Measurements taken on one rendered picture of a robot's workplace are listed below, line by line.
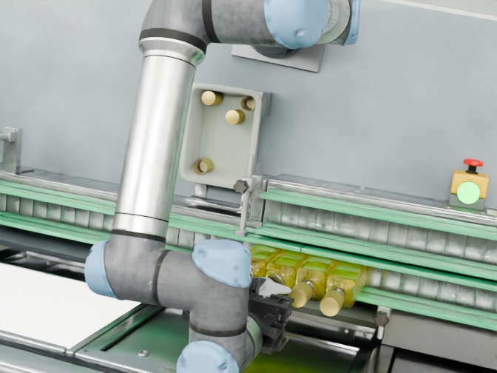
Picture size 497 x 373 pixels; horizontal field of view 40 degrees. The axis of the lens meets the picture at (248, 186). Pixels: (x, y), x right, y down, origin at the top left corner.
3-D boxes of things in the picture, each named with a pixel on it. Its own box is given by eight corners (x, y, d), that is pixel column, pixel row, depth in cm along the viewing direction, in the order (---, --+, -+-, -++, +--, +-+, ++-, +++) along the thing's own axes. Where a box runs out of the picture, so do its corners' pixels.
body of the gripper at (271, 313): (288, 340, 111) (268, 368, 100) (238, 328, 113) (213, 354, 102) (296, 295, 110) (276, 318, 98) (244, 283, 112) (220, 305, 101)
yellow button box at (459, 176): (448, 200, 150) (447, 205, 143) (455, 166, 149) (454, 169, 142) (482, 206, 148) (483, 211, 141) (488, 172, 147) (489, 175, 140)
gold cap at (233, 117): (231, 108, 160) (225, 108, 156) (245, 109, 159) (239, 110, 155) (230, 123, 160) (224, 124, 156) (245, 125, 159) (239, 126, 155)
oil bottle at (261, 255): (262, 260, 151) (230, 286, 130) (265, 236, 150) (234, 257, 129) (286, 266, 149) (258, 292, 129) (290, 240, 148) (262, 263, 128)
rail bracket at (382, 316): (374, 323, 145) (365, 345, 133) (379, 292, 144) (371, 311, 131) (393, 327, 144) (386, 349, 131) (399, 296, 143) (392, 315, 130)
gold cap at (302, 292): (291, 299, 124) (285, 306, 120) (294, 280, 124) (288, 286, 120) (310, 303, 123) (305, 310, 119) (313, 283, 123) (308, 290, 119)
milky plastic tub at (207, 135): (191, 175, 167) (177, 179, 158) (202, 81, 163) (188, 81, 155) (260, 187, 162) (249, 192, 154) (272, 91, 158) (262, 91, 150)
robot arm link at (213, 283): (158, 243, 87) (154, 326, 89) (243, 254, 84) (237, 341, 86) (182, 231, 94) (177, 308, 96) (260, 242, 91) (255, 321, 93)
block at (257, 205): (254, 214, 157) (245, 219, 150) (259, 173, 155) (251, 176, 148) (270, 217, 156) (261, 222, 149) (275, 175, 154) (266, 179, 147)
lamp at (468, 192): (455, 200, 142) (455, 203, 139) (458, 179, 141) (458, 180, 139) (478, 204, 141) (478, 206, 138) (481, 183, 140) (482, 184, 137)
